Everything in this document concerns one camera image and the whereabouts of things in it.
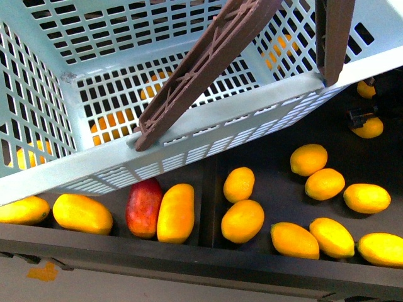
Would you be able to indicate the yellow lemon far top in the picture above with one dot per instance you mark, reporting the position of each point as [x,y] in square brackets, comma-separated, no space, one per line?
[365,91]

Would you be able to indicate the yellow lemon upper middle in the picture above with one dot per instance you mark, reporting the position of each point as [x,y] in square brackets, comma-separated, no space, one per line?
[239,184]

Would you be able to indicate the black fruit display tray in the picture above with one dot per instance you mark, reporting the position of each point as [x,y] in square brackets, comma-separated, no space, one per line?
[208,258]

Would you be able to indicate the yellow mango beside red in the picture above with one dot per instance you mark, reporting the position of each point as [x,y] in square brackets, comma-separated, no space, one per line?
[177,214]

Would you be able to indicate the yellow lemon bottom right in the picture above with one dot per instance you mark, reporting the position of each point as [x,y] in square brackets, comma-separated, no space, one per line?
[381,249]

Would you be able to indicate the light blue plastic basket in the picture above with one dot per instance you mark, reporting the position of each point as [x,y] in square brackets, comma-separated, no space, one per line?
[77,75]

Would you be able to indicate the yellow lemon lower middle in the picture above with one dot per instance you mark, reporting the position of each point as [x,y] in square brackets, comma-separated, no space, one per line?
[242,221]

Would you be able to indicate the yellow lemon centre right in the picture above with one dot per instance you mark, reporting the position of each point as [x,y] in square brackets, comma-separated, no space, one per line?
[324,184]

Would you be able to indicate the yellow lemon bottom middle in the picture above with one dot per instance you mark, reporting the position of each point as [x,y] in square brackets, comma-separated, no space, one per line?
[333,238]

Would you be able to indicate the yellow lemon under gripper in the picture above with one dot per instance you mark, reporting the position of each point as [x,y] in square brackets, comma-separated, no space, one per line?
[371,128]

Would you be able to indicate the yellow lemon bottom left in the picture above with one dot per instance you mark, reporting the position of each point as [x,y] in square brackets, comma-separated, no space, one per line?
[292,240]

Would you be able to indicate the brown basket handle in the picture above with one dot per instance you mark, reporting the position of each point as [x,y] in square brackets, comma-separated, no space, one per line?
[227,36]

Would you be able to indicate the yellow mango far left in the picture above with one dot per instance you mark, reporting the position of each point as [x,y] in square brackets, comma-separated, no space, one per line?
[28,211]

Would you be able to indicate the orange floor tape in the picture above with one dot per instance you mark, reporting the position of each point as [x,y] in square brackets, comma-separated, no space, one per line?
[45,274]

